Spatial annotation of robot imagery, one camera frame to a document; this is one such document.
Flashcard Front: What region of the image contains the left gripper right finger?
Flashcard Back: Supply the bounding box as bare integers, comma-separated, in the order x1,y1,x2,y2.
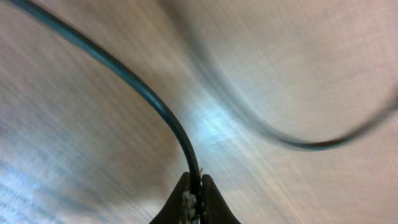
200,174,241,224

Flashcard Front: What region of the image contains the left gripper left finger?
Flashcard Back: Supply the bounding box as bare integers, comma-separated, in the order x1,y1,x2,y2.
150,172,199,224

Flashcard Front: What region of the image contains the black thin cable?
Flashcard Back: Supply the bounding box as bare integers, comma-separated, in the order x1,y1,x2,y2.
6,0,398,200

